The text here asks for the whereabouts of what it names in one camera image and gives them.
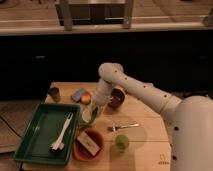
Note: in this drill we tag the dark brown bowl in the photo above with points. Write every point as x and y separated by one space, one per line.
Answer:
116 99

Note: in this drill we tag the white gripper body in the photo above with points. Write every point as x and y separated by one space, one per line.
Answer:
101 94

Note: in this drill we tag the green pepper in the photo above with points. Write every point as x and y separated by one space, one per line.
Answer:
93 115

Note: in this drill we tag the metal fork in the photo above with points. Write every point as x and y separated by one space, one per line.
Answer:
115 128

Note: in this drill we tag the green plastic cup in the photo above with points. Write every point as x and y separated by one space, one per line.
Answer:
121 142

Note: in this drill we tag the white paper cup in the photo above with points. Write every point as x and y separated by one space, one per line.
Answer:
85 118

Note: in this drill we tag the orange bowl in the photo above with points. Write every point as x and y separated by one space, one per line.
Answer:
81 153

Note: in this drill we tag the brown small cup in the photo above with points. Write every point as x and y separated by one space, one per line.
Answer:
54 93

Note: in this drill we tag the green plastic tray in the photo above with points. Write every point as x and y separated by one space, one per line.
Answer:
43 129

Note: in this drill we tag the blue sponge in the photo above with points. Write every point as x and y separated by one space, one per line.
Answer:
76 96

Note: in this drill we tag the wooden stool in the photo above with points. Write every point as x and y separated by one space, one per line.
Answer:
94 12

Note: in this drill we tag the orange peach fruit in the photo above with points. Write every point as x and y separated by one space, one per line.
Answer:
86 98

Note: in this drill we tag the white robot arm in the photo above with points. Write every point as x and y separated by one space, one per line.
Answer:
191 118

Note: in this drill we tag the wooden block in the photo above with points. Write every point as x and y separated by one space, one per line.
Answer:
88 143

